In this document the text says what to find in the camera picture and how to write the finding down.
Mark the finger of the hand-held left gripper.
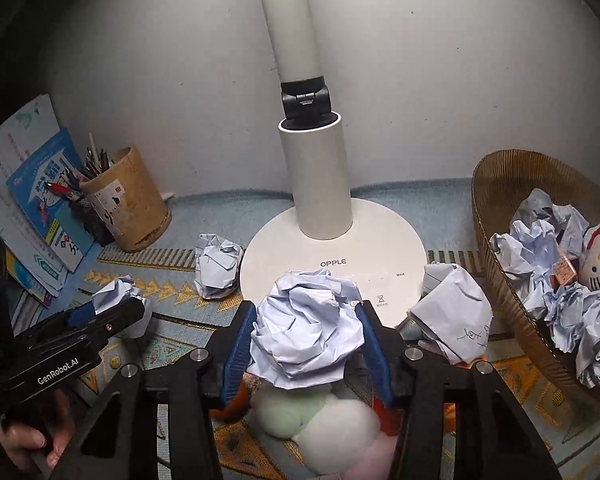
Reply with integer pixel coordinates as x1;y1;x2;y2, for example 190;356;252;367
62;302;100;327
86;296;153;343

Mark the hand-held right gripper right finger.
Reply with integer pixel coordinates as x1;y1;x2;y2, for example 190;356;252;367
355;301;563;480

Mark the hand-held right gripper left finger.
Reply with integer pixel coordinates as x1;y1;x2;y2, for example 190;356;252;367
47;301;258;480

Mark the woven brown basket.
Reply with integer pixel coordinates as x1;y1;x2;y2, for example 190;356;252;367
471;149;600;406

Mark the person's left hand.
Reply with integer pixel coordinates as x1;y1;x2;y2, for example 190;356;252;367
0;389;77;472

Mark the orange tangerine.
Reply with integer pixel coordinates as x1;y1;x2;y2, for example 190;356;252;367
210;380;253;422

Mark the patterned blue orange mat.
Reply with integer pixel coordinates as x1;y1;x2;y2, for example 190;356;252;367
10;177;600;480

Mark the pink white green plush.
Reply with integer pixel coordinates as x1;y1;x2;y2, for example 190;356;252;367
250;382;397;480

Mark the black mesh pen holder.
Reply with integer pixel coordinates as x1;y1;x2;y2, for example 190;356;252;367
70;195;116;247

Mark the tan cardboard pen holder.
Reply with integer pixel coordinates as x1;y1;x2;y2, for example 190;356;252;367
80;146;172;253

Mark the blue cartoon workbook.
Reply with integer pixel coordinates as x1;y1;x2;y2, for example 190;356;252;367
6;126;96;273

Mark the bunch of red pens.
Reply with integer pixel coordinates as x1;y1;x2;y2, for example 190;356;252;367
47;180;83;203

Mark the bunch of dark pens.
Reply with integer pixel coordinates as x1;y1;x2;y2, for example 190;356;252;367
82;132;115;181

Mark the stack of books and papers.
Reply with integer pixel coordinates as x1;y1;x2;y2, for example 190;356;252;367
0;94;61;261

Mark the white desk lamp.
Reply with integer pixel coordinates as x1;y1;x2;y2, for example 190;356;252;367
240;0;428;332

